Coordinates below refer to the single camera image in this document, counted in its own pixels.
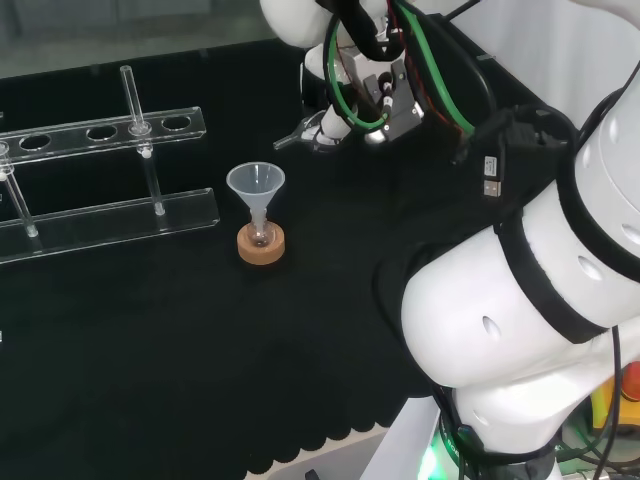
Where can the clear acrylic funnel stand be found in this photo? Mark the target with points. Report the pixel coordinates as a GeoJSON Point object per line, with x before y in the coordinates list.
{"type": "Point", "coordinates": [100, 220]}

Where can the translucent plastic funnel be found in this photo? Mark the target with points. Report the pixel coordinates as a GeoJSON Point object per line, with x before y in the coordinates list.
{"type": "Point", "coordinates": [255, 182]}

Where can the small glass round-bottom flask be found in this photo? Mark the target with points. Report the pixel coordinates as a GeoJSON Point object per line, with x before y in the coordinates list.
{"type": "Point", "coordinates": [261, 236]}

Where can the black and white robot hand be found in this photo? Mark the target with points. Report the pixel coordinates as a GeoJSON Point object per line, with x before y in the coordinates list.
{"type": "Point", "coordinates": [332, 127]}

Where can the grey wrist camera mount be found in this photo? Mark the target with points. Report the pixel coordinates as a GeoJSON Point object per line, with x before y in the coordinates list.
{"type": "Point", "coordinates": [400, 112]}

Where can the black bench cloth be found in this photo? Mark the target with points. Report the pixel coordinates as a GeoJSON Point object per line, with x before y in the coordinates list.
{"type": "Point", "coordinates": [175, 325]}

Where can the yellow stop button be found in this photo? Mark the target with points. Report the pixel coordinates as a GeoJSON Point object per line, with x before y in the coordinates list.
{"type": "Point", "coordinates": [627, 390]}

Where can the clear tape strip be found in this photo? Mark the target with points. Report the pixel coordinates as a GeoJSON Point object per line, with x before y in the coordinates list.
{"type": "Point", "coordinates": [486, 57]}

